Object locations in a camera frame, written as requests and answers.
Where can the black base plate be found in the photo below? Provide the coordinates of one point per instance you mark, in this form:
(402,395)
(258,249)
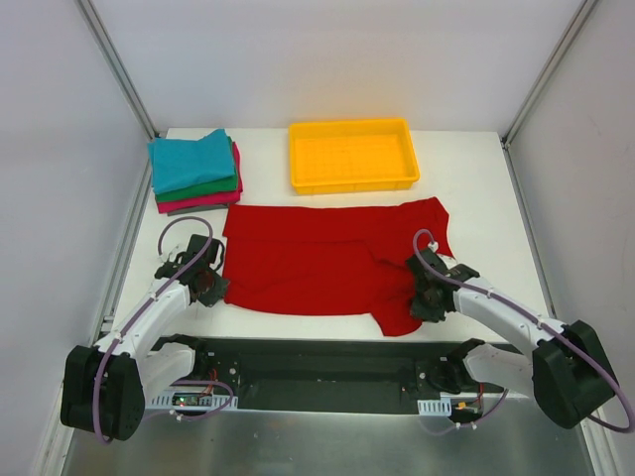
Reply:
(349,377)

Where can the right white cable duct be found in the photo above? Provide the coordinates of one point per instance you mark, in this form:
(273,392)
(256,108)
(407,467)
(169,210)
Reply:
(435,408)

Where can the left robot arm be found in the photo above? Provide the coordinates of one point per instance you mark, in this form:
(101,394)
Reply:
(138,335)

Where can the left aluminium frame post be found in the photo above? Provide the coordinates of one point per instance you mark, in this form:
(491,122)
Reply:
(116,65)

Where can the aluminium frame post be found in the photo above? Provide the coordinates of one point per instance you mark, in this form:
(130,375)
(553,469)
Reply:
(116,65)
(558,54)

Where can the left white cable duct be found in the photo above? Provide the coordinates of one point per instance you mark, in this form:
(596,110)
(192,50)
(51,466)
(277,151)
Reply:
(191,401)

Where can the aluminium front rail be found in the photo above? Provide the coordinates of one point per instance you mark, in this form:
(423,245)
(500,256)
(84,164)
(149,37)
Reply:
(550,373)

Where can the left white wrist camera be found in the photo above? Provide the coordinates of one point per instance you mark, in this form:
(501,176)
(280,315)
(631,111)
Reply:
(169,256)

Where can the folded green t shirt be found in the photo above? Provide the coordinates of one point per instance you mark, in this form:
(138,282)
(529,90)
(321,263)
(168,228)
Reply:
(208,190)

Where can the yellow plastic bin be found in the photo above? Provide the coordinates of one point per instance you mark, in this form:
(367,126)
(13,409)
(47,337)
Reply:
(352,156)

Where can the folded magenta t shirt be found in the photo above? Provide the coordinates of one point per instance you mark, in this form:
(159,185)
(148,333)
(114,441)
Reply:
(219,199)

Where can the white cable duct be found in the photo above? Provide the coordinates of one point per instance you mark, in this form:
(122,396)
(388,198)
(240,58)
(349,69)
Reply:
(435,408)
(191,401)

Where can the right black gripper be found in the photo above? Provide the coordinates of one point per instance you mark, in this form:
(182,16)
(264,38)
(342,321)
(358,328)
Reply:
(425,303)

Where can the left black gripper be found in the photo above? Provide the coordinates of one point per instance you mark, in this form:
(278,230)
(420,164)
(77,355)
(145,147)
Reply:
(209,291)

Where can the folded grey t shirt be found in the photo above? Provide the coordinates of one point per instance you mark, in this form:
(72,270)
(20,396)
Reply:
(199,208)

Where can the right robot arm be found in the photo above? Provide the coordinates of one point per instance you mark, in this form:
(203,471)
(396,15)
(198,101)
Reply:
(524,329)

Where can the red t shirt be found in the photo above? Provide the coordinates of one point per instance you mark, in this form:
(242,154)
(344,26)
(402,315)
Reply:
(329,261)

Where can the folded teal t shirt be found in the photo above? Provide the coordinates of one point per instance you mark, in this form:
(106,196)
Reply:
(178,163)

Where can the right aluminium frame post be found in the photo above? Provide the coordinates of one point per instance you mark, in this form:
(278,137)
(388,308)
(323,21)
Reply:
(558,54)

